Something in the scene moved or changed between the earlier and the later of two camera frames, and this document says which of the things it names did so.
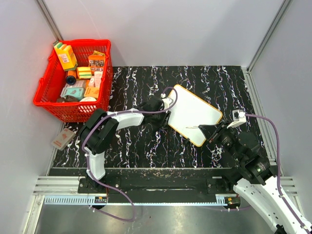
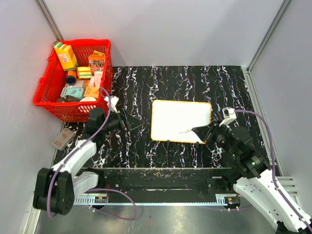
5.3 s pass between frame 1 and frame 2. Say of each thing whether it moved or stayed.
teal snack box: stayed
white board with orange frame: moved
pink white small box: stayed
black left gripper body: moved
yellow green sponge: stayed
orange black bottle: stayed
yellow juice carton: stayed
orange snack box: stayed
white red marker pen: moved
